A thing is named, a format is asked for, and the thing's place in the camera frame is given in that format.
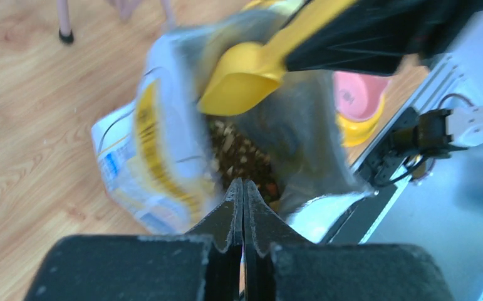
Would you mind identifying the pink bowl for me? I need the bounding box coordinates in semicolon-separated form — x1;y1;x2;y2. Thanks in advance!
333;71;390;122

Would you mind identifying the yellow double bowl feeder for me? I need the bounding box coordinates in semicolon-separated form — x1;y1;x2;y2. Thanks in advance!
337;93;386;147

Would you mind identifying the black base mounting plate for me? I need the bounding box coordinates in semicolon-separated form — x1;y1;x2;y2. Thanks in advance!
321;107;418;244

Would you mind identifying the brown pet food kibble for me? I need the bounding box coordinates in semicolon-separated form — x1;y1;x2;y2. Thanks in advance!
206;117;281;204

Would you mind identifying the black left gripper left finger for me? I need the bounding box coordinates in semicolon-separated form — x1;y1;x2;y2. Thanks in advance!
25;179;243;300

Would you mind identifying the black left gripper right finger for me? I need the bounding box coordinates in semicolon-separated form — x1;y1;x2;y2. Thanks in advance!
243;180;453;300

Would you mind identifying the yellow plastic scoop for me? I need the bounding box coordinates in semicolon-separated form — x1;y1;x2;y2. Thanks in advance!
197;0;355;116

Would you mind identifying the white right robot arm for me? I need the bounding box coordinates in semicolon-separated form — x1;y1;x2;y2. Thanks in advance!
281;1;483;159

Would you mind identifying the pink tripod stand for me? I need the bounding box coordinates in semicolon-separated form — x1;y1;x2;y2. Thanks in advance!
56;0;175;45

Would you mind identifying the pet food bag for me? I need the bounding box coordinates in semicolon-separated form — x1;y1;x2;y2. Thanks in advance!
91;1;373;243

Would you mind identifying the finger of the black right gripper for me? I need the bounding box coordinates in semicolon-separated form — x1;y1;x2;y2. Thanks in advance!
285;0;483;76

